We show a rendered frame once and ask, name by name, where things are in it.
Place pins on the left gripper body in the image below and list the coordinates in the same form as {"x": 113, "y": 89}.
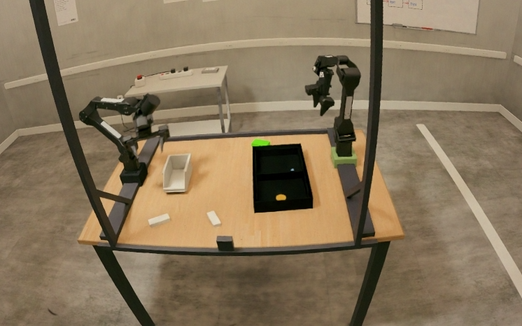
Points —
{"x": 143, "y": 135}

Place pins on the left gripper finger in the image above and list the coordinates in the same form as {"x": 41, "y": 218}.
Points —
{"x": 163, "y": 138}
{"x": 132, "y": 146}

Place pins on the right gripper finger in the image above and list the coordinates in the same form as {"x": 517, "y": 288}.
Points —
{"x": 315, "y": 100}
{"x": 323, "y": 109}

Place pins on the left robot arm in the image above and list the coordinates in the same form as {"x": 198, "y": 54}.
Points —
{"x": 127, "y": 105}

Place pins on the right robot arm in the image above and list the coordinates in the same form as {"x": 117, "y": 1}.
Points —
{"x": 350, "y": 80}

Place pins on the white open box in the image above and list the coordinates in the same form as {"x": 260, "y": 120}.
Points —
{"x": 174, "y": 173}

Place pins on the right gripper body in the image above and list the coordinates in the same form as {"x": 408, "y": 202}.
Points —
{"x": 324, "y": 100}

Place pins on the green rectangular block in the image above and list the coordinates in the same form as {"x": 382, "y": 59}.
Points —
{"x": 258, "y": 142}

